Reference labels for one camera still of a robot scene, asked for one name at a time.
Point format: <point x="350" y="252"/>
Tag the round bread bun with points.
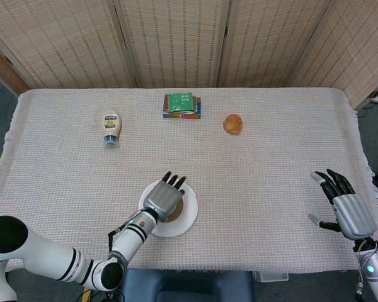
<point x="233" y="124"/>

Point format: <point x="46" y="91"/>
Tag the white box under table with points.
<point x="271" y="276"/>

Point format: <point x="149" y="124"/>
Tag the colourful blue-edged book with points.
<point x="181" y="115"/>

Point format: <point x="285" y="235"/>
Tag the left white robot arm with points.
<point x="50" y="255"/>

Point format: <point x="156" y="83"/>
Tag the beige bowl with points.
<point x="178" y="210"/>

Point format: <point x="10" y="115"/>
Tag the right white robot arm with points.
<point x="376" y="277"/>

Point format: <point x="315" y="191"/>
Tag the mayonnaise squeeze bottle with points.
<point x="111" y="124"/>

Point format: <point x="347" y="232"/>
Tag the blue padded chair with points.
<point x="189" y="286"/>

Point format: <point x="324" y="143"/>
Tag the green book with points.
<point x="181" y="101"/>

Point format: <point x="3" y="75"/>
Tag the beige woven screen panel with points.
<point x="173" y="41"/>
<point x="60" y="44"/>
<point x="271" y="41"/>
<point x="356" y="47"/>

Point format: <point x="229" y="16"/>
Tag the white paper plate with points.
<point x="190" y="207"/>

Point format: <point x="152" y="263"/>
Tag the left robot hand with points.
<point x="162" y="198"/>

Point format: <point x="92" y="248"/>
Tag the brown woven screen panel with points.
<point x="3" y="67"/>

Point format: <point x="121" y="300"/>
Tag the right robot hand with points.
<point x="354" y="215"/>

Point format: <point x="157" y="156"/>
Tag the white woven tablecloth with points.
<point x="255" y="173"/>

